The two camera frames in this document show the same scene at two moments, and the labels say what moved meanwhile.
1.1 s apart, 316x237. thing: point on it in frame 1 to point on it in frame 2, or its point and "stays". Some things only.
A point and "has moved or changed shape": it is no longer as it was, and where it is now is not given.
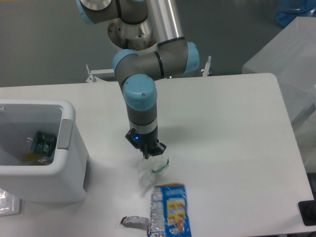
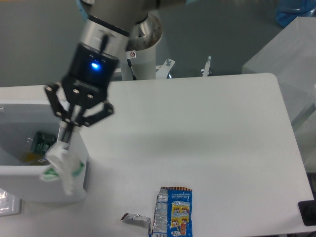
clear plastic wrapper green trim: (149, 170) to (65, 166)
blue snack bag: (169, 212) has moved or changed shape
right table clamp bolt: (206, 70) stays
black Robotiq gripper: (148, 143) to (87, 82)
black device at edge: (307, 211) stays
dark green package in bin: (43, 143) stays
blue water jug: (286, 11) stays
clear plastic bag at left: (10, 205) stays
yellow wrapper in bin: (31, 159) stays
